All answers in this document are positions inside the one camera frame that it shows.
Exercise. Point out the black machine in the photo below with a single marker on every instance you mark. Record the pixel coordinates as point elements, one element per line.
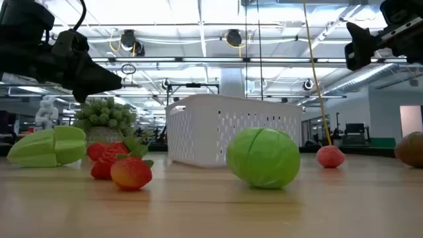
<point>355,129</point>

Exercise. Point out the green pad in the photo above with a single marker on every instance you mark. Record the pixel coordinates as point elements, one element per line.
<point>383,142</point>

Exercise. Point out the small black ceiling reel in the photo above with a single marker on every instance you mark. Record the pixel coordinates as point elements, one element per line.
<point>166,84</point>
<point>308,84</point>

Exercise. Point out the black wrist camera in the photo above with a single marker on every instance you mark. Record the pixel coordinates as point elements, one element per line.
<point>69,43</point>
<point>396,13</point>

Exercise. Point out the pink toy peach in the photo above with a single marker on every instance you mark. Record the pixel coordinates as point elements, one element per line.
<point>330,157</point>

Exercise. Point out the green toy starfruit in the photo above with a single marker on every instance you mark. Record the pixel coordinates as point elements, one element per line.
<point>39,148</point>

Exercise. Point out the large red toy strawberry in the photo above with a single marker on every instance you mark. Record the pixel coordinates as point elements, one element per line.
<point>105,162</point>

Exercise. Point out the white building column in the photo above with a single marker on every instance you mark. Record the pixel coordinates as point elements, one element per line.
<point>232,82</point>

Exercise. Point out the brown toy kiwi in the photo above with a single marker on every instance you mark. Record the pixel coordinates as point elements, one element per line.
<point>411,150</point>

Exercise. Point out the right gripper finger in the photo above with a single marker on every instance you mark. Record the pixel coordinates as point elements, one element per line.
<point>358,49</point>

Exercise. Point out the white robot figure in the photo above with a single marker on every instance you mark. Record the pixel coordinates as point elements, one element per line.
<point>46,112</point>

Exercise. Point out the green toy cabbage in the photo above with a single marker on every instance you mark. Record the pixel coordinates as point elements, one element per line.
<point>264,158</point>

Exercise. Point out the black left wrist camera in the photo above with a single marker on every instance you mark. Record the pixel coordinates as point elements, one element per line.
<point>69,43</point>

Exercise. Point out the orange-red toy strawberry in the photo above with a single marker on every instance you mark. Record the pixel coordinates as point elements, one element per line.
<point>130,173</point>

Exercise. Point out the green succulent potted plant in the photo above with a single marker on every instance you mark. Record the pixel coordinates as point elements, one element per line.
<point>105,114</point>

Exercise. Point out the white perforated plastic basket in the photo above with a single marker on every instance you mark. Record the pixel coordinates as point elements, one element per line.
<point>205,132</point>

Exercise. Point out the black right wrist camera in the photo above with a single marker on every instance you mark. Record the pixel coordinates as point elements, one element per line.
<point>396,13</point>

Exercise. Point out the small red toy strawberry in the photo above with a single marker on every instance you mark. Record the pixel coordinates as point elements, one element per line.
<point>96,151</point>

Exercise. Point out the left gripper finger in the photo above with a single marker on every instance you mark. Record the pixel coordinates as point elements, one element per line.
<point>89,74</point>
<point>82,91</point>

